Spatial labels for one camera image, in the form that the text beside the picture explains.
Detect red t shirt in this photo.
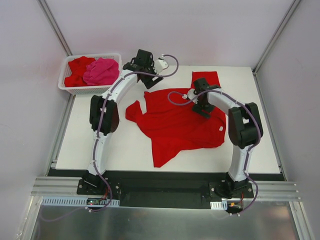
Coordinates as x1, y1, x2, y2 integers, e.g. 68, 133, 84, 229
124, 71, 228, 168
64, 56, 95, 88

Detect white plastic basket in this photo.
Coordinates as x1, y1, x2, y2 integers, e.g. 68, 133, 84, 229
58, 53, 122, 95

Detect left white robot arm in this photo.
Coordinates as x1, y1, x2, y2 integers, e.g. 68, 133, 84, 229
78, 49, 169, 195

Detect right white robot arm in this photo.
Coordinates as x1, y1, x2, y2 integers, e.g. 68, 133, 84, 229
187, 78, 263, 199

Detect pink t shirt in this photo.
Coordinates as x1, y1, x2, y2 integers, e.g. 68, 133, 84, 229
83, 58, 120, 86

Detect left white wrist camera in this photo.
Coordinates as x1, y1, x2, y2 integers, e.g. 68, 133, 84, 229
153, 55, 169, 75

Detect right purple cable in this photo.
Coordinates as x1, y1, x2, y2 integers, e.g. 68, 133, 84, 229
167, 89, 260, 220

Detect purple cable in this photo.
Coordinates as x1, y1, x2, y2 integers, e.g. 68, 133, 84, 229
167, 89, 260, 220
39, 54, 180, 222

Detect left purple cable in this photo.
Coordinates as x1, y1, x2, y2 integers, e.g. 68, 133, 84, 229
39, 54, 180, 222

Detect right white cable duct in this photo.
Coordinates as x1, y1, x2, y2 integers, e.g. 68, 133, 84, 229
210, 200, 228, 211

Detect white cable duct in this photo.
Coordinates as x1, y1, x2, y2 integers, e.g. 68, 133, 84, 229
210, 200, 228, 211
41, 196, 120, 208

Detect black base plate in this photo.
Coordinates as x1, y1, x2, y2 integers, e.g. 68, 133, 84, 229
47, 168, 254, 208

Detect left aluminium frame post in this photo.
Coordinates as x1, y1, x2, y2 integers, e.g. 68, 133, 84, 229
37, 0, 73, 56

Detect aluminium frame post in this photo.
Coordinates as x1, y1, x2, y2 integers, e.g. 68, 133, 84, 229
252, 0, 303, 76
37, 0, 73, 56

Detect right aluminium frame post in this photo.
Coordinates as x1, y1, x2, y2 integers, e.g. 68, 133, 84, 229
252, 0, 303, 76

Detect left white cable duct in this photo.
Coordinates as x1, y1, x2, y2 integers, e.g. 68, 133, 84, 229
41, 196, 120, 208

